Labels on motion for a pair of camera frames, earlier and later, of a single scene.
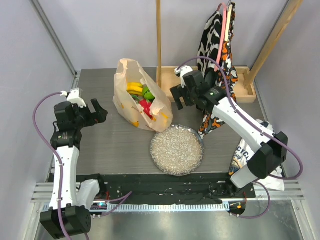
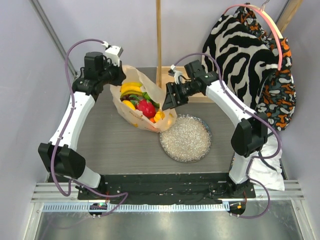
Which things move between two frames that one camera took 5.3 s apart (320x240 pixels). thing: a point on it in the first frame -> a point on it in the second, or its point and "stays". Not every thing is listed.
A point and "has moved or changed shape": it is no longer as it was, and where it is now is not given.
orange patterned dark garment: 210,125 -> 277,97
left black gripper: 99,116 -> 120,75
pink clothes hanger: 216,65 -> 273,19
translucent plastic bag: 129,70 has moved or changed shape
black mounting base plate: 163,189 stays
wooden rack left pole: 158,44 stays
